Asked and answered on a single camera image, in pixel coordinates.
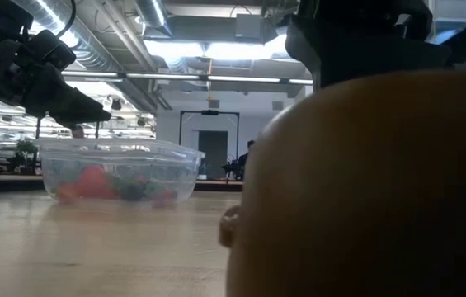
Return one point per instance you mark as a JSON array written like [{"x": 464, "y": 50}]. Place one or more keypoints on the large red strawberry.
[{"x": 92, "y": 181}]

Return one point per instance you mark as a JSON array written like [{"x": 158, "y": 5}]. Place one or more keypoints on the brown kiwi fruit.
[{"x": 360, "y": 185}]

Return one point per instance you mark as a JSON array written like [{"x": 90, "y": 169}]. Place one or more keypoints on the clear plastic tupperware container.
[{"x": 175, "y": 165}]

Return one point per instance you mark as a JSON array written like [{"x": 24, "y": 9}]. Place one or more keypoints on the person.
[
  {"x": 246, "y": 158},
  {"x": 78, "y": 132}
]

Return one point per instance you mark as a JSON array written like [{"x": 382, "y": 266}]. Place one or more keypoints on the thin black pole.
[
  {"x": 98, "y": 128},
  {"x": 38, "y": 128}
]

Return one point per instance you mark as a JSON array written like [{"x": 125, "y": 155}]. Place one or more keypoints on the black ceiling spotlight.
[{"x": 116, "y": 104}]

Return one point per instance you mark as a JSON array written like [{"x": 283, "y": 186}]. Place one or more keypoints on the small green potted tree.
[{"x": 24, "y": 147}]

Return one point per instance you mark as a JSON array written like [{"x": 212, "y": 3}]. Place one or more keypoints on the long dark wooden table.
[
  {"x": 216, "y": 185},
  {"x": 6, "y": 183}
]

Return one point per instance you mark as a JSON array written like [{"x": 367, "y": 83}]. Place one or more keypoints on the long ceiling light strip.
[{"x": 166, "y": 76}]

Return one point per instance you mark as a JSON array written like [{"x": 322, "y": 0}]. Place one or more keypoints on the grey ceiling box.
[{"x": 250, "y": 26}]

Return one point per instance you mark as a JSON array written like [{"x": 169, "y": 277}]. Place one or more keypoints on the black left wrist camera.
[{"x": 51, "y": 47}]

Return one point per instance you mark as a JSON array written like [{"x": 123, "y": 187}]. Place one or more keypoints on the silver ceiling air duct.
[
  {"x": 92, "y": 49},
  {"x": 154, "y": 12}
]

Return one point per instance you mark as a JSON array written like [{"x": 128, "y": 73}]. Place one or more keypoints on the black robot station frame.
[{"x": 210, "y": 112}]

